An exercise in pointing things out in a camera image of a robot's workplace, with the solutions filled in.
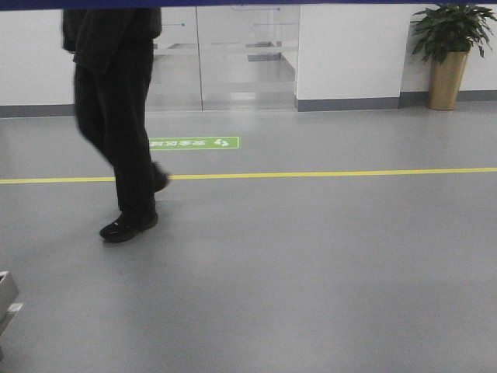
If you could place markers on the large blue plastic bin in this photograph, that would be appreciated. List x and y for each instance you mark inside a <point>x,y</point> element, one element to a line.
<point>28,5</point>

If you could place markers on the green floor sign sticker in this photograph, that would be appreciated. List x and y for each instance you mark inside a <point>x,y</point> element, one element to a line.
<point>195,143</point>

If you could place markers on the glass sliding door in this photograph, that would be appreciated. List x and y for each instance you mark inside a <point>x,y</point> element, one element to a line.
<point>232,57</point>

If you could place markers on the person in black clothes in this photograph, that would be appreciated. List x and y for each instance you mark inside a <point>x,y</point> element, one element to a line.
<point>113,54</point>

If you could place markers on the gold tall planter pot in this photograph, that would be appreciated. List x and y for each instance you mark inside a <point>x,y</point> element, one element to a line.
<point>445,81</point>

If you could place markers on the green potted plant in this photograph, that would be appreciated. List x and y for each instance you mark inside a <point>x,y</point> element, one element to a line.
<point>449,28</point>

